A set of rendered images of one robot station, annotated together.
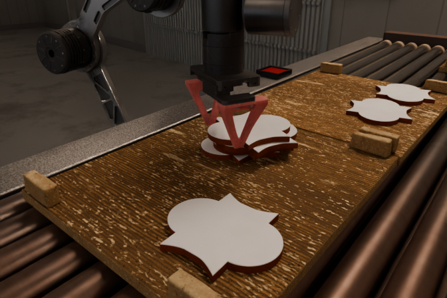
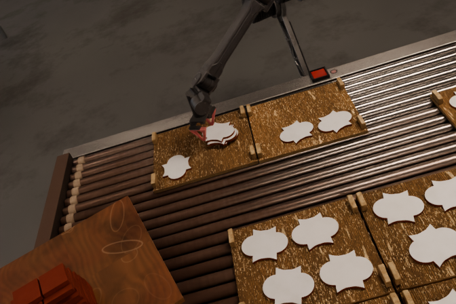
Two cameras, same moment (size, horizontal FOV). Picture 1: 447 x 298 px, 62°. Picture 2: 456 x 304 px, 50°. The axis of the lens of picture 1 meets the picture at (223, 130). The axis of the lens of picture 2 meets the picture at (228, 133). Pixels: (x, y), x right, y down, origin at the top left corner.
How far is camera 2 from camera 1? 1.66 m
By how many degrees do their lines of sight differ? 49
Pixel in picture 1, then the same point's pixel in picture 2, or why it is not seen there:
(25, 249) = (146, 155)
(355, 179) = (229, 164)
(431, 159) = (275, 165)
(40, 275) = (144, 163)
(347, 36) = not seen: outside the picture
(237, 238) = (175, 170)
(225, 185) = (195, 153)
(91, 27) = not seen: outside the picture
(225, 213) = (181, 162)
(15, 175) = (160, 126)
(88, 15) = not seen: outside the picture
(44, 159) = (171, 121)
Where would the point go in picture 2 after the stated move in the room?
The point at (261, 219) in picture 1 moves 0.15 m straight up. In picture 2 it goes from (185, 167) to (172, 138)
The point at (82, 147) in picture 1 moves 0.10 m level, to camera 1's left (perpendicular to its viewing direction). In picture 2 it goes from (184, 117) to (171, 112)
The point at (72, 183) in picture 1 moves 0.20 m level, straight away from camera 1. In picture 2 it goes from (164, 137) to (182, 108)
